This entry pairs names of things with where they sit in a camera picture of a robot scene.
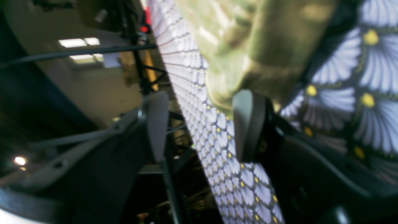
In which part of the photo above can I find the camouflage T-shirt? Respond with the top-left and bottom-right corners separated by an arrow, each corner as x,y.
174,0 -> 342,109

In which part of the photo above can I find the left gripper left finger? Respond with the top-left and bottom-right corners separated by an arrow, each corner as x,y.
1,91 -> 169,224

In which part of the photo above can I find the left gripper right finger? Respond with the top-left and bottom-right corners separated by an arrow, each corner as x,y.
233,90 -> 398,224

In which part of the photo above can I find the red black table clamp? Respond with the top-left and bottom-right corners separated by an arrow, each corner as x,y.
140,6 -> 152,34

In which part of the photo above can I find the purple fan-pattern table cloth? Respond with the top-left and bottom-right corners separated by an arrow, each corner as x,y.
146,0 -> 397,224

